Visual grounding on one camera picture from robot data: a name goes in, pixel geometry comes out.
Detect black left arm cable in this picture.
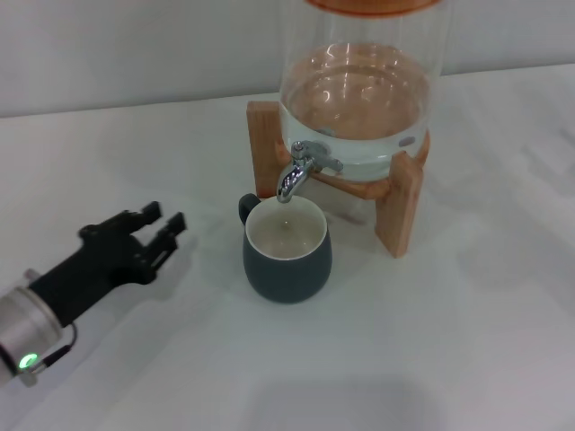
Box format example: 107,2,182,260
31,322,78,374

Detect clear glass water dispenser jar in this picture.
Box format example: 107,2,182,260
277,0,452,180

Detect round wooden jar lid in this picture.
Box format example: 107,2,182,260
305,0,444,20

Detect wooden dispenser stand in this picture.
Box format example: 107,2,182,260
245,100,431,259

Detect dark cup with white inside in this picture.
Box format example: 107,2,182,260
237,192,333,305

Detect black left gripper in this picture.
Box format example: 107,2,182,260
29,201,188,327

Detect chrome metal faucet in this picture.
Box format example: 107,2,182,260
276,139,345,204

